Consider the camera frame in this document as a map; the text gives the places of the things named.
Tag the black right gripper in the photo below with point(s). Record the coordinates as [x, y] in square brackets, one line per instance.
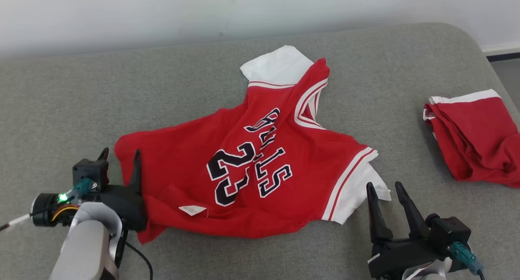
[402, 255]

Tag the red shorts with white trim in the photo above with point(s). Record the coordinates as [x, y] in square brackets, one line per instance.
[475, 137]

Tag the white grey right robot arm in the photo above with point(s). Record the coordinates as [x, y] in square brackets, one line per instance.
[430, 275]

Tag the red and white basketball jersey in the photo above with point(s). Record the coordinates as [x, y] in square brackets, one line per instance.
[183, 162]

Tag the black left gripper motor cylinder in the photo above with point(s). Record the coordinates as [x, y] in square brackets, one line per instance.
[44, 209]

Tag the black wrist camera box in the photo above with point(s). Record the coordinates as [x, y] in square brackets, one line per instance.
[91, 170]
[449, 231]

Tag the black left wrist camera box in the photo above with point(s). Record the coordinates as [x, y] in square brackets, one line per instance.
[91, 170]

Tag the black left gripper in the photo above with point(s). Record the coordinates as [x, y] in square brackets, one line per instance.
[130, 207]

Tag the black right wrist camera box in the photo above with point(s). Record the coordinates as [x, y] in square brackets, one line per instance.
[449, 231]

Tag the white baseboard with dark strip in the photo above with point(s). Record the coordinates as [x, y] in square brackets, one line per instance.
[503, 48]

